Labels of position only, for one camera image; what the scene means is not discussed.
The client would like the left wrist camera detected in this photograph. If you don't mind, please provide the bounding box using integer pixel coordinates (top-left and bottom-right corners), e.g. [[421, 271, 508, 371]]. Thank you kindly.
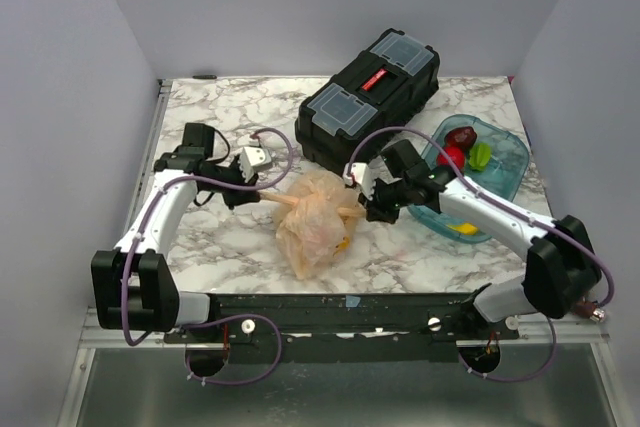
[[238, 133, 273, 183]]

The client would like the black plastic toolbox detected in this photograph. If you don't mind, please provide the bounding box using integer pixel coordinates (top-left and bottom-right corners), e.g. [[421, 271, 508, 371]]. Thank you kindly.
[[294, 28, 440, 175]]

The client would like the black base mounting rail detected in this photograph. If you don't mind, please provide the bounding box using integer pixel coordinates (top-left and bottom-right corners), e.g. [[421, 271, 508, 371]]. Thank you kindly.
[[169, 293, 519, 364]]

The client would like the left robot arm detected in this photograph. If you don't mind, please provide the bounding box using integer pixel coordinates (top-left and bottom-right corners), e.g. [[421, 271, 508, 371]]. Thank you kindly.
[[91, 123, 271, 342]]

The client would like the blue transparent fruit tray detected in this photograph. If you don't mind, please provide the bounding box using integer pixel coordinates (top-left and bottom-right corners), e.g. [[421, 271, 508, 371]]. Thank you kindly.
[[407, 114, 530, 244]]

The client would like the green fake starfruit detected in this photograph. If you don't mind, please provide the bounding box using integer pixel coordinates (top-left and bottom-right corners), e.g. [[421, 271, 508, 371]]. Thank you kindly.
[[468, 142, 492, 172]]

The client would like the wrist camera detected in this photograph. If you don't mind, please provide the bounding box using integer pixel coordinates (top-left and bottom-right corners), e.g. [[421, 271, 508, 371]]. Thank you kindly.
[[342, 162, 379, 201], [238, 133, 273, 183]]

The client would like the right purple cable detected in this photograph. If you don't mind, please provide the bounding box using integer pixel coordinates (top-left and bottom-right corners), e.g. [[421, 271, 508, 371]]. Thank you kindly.
[[347, 126, 616, 308]]

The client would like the peach plastic bag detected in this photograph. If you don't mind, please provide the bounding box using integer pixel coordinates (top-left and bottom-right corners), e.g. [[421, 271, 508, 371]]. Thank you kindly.
[[260, 170, 366, 280]]

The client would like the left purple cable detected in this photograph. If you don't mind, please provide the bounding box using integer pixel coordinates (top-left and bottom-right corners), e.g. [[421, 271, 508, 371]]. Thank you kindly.
[[121, 127, 294, 347]]

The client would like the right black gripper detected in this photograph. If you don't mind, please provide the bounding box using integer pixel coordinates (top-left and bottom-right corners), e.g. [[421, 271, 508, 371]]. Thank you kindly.
[[360, 175, 413, 225]]

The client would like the dark red fake plum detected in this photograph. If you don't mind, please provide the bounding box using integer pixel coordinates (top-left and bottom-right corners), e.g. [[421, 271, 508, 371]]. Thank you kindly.
[[444, 126, 477, 152]]

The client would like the yellow fake banana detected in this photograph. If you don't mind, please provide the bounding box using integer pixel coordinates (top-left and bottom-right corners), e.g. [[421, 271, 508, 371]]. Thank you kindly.
[[448, 223, 479, 236]]

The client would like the red fake apple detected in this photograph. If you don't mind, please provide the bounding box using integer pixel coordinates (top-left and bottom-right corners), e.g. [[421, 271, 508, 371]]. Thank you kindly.
[[436, 146, 466, 170]]

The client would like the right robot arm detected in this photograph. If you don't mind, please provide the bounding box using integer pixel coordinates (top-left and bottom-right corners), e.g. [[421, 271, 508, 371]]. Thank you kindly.
[[344, 140, 602, 339]]

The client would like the purple cable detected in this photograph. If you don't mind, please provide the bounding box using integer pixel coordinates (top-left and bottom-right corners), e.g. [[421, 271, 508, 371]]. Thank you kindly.
[[347, 126, 616, 308], [121, 127, 294, 347]]

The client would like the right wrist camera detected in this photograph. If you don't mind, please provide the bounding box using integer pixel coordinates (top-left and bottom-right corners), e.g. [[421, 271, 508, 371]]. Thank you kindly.
[[342, 162, 379, 201]]

